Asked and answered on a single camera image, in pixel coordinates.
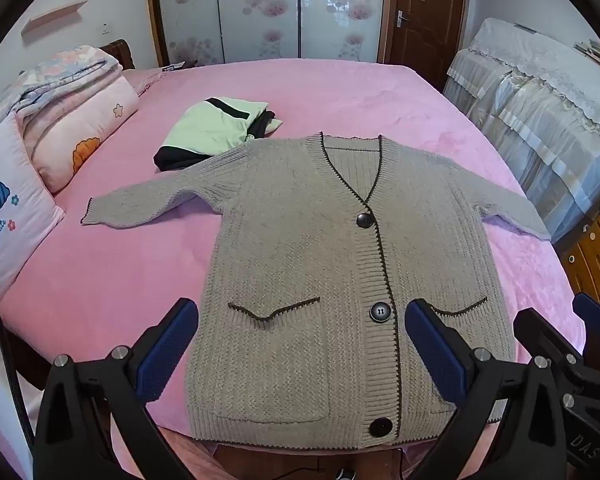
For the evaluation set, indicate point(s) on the lace cloth covered furniture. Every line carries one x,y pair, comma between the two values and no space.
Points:
530,110

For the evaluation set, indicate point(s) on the floral folded quilt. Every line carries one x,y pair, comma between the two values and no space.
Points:
55,75

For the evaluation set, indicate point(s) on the white printed pillow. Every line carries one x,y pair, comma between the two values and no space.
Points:
10,200

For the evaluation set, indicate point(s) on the floral sliding wardrobe doors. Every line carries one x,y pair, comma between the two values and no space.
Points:
260,10

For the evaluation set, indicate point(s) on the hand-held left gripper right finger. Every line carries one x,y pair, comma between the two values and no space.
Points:
432,355

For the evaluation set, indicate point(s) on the pink wall shelf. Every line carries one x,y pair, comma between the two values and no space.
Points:
55,14

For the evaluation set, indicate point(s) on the green and black garment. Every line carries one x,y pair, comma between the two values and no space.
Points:
205,130

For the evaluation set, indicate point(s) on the pink bed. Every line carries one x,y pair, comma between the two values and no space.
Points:
130,260

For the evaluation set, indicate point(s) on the grey knitted cardigan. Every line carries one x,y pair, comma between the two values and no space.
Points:
290,235

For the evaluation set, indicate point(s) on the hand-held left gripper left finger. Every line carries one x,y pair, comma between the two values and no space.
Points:
167,345

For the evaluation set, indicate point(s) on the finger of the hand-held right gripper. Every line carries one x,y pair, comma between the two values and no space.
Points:
595,310
540,330

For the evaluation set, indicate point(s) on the brown wooden door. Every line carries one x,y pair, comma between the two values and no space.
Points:
430,10

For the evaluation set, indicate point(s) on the wooden headboard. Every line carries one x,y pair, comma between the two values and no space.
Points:
120,52

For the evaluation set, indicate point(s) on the wooden drawer cabinet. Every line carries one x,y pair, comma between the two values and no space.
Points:
595,255

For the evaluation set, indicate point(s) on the small white box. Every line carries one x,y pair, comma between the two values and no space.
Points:
174,66

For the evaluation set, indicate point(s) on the pink folded quilt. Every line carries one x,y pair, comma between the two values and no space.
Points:
80,125

